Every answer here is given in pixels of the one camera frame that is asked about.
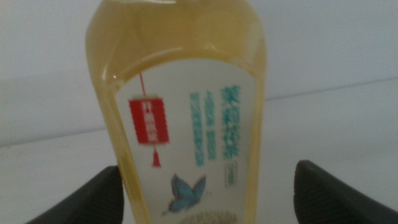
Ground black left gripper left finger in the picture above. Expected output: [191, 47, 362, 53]
[26, 165, 125, 224]

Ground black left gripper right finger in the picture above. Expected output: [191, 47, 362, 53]
[293, 159, 398, 224]

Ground yellow tea bottle white cap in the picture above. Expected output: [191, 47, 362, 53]
[85, 0, 268, 224]

